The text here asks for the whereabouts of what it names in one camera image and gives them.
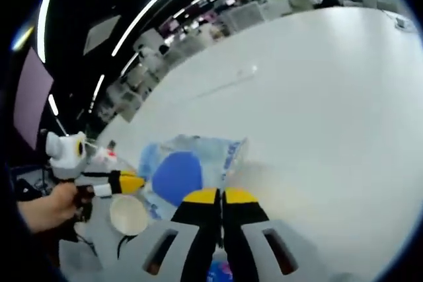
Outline white paper cup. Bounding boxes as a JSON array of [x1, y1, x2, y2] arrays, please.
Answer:
[[108, 194, 149, 235]]

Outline person's left hand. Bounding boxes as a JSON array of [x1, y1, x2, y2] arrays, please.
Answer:
[[18, 182, 80, 233]]

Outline long ceiling light strip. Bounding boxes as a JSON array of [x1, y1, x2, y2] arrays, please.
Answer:
[[111, 0, 206, 57]]

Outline white tabletop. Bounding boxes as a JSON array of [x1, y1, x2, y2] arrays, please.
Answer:
[[59, 6, 416, 282]]

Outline purple wall screen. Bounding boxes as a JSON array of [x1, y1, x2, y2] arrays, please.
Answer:
[[13, 47, 54, 151]]

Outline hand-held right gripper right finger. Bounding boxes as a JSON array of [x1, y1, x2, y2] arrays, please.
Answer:
[[221, 188, 323, 282]]

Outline bagged blue mouse pad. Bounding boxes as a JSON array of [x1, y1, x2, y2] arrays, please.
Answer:
[[138, 135, 249, 223]]

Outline blue snack packet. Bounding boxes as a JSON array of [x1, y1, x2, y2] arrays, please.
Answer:
[[207, 260, 234, 282]]

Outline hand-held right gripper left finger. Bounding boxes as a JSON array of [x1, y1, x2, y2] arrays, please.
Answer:
[[122, 188, 221, 282]]

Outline clear plastic water bottle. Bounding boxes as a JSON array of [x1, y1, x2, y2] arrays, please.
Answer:
[[86, 139, 139, 172]]

